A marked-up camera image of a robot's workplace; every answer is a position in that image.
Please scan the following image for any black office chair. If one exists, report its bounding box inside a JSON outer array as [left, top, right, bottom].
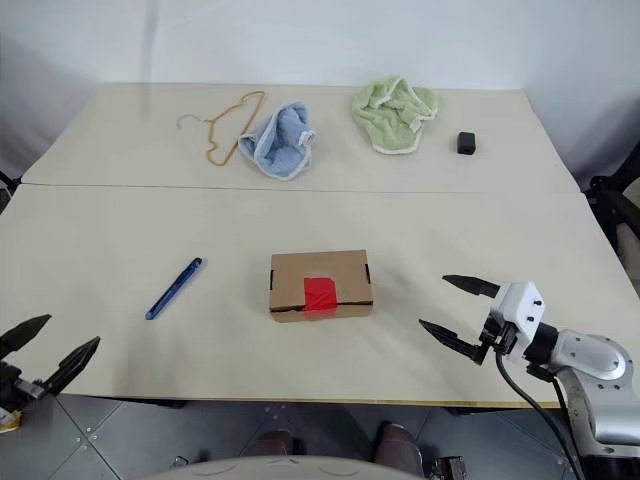
[[579, 167, 640, 301]]

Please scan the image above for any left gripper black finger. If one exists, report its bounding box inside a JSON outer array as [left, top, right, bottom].
[[0, 313, 53, 359], [34, 335, 102, 397]]

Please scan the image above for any brown cardboard box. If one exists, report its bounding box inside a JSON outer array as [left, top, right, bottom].
[[268, 249, 374, 326]]

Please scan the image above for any red tape strip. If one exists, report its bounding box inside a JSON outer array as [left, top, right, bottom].
[[302, 276, 340, 322]]

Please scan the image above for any tan wire clothes hanger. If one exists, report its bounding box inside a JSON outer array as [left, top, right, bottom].
[[176, 90, 267, 168]]

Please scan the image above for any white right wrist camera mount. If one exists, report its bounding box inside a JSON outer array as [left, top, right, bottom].
[[487, 281, 549, 362]]

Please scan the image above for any dark brown rounded shape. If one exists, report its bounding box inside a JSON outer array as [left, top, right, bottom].
[[373, 422, 425, 472]]

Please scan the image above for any light blue towel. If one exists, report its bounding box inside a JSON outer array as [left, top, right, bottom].
[[236, 100, 319, 182]]

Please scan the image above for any blue utility knife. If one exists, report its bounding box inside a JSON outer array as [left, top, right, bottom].
[[144, 256, 204, 322]]

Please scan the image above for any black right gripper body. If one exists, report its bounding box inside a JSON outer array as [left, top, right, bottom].
[[478, 313, 520, 355]]

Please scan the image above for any light green towel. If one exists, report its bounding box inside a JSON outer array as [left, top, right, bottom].
[[350, 75, 442, 157]]

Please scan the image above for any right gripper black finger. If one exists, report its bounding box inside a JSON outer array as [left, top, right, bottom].
[[418, 319, 487, 367], [441, 273, 502, 301]]

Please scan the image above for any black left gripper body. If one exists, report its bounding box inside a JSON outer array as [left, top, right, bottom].
[[0, 356, 46, 412]]

